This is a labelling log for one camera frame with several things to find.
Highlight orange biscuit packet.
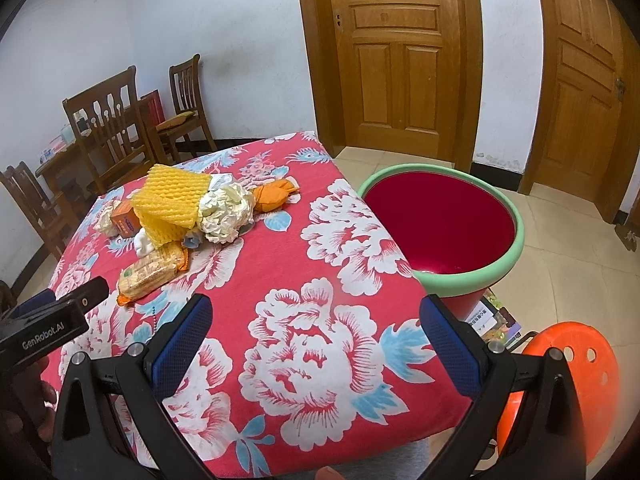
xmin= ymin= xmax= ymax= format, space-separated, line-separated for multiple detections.
xmin=116 ymin=242 xmax=190 ymax=307

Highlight yellow foam fruit net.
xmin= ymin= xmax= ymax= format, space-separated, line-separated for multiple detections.
xmin=131 ymin=164 xmax=212 ymax=248

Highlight person's left hand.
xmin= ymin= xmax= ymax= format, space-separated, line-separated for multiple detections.
xmin=1 ymin=356 xmax=58 ymax=468

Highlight magazines under bucket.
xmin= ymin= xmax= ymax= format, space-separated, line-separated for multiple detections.
xmin=465 ymin=289 xmax=522 ymax=348

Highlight orange plastic stool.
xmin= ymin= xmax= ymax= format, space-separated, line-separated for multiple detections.
xmin=494 ymin=322 xmax=620 ymax=479

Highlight near-left wooden chair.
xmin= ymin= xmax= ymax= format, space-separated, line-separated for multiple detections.
xmin=1 ymin=162 xmax=79 ymax=260

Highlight crumpled tissue behind box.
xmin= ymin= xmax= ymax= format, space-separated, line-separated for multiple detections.
xmin=94 ymin=200 xmax=120 ymax=238

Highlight red bucket green rim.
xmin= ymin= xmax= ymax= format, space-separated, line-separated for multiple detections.
xmin=358 ymin=162 xmax=525 ymax=321

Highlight white tissue under net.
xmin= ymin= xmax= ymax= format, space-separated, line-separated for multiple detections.
xmin=134 ymin=228 xmax=155 ymax=259

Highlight small orange box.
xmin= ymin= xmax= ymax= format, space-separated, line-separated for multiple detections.
xmin=110 ymin=200 xmax=141 ymax=238

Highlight wooden dining table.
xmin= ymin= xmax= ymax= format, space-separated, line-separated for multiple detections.
xmin=34 ymin=90 xmax=164 ymax=212

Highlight red floral tablecloth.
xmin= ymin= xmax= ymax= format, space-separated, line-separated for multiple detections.
xmin=44 ymin=132 xmax=468 ymax=479

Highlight items on dining table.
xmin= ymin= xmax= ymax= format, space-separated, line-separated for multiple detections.
xmin=39 ymin=124 xmax=75 ymax=164

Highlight middle wooden chair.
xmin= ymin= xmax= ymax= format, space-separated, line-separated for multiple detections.
xmin=62 ymin=65 xmax=156 ymax=195

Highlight right wooden door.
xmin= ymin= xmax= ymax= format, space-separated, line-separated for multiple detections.
xmin=520 ymin=0 xmax=639 ymax=222

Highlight wooden door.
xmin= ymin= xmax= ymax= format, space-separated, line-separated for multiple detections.
xmin=299 ymin=0 xmax=483 ymax=171
xmin=520 ymin=0 xmax=639 ymax=222

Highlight yellow seat cushion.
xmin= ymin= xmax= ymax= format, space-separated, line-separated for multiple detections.
xmin=156 ymin=110 xmax=196 ymax=131

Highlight far wooden chair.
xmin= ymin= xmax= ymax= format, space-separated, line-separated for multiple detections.
xmin=155 ymin=53 xmax=217 ymax=162

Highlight left wooden door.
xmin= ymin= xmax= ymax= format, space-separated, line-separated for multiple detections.
xmin=299 ymin=0 xmax=483 ymax=171

